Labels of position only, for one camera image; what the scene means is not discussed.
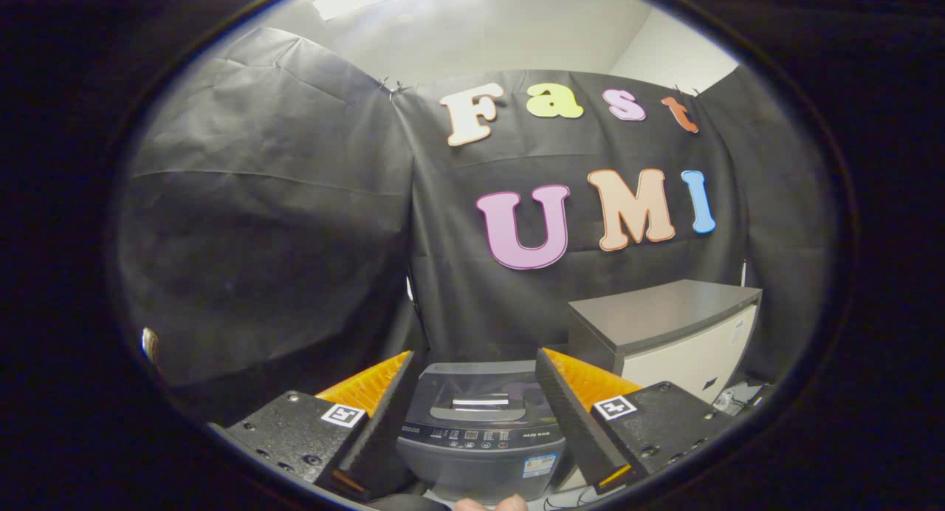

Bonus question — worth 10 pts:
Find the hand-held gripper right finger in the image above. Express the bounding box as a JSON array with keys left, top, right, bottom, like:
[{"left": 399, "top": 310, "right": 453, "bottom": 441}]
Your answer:
[{"left": 535, "top": 347, "right": 736, "bottom": 495}]

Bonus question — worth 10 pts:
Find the grey washing machine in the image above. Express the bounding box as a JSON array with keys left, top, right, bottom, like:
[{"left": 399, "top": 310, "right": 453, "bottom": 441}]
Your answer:
[{"left": 395, "top": 361, "right": 575, "bottom": 504}]

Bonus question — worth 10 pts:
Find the white cabinet with grey top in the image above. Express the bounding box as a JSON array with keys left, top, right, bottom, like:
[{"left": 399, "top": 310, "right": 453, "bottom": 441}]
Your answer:
[{"left": 567, "top": 278, "right": 763, "bottom": 405}]

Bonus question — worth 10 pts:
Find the black backdrop cloth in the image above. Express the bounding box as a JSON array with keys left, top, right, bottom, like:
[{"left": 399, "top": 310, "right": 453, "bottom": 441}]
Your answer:
[{"left": 117, "top": 25, "right": 841, "bottom": 423}]

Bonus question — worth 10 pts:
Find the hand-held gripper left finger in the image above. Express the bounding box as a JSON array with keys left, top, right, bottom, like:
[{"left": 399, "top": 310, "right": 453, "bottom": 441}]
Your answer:
[{"left": 209, "top": 350, "right": 416, "bottom": 503}]

